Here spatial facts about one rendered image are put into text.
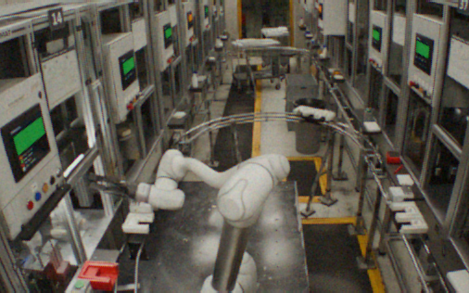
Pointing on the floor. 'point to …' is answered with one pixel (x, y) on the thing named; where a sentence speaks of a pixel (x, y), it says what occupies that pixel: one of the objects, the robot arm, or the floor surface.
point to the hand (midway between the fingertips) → (95, 182)
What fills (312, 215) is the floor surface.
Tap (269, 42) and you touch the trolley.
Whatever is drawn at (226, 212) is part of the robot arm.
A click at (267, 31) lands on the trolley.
